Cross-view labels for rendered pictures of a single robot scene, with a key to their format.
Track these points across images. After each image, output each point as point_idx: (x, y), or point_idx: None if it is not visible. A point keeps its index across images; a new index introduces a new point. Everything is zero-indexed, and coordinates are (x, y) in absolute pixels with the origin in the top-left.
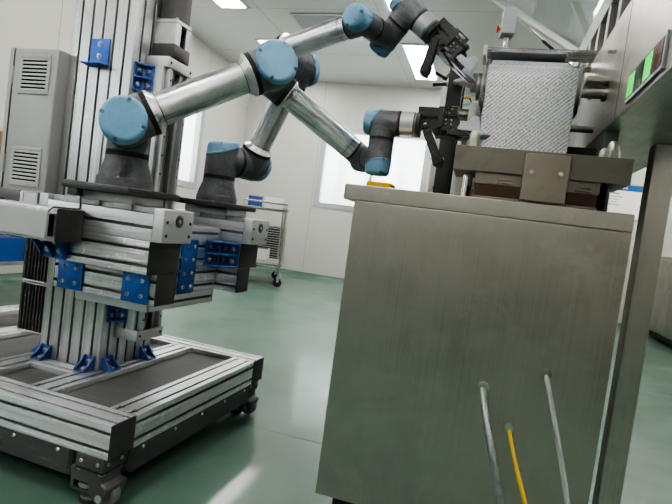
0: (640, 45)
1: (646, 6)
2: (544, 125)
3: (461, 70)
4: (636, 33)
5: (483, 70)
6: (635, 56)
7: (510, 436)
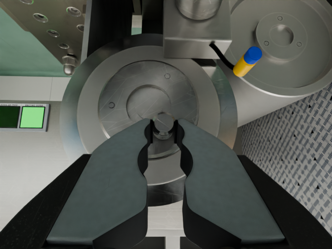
0: (27, 152)
1: (23, 189)
2: None
3: (90, 153)
4: (50, 173)
5: (86, 150)
6: (41, 146)
7: None
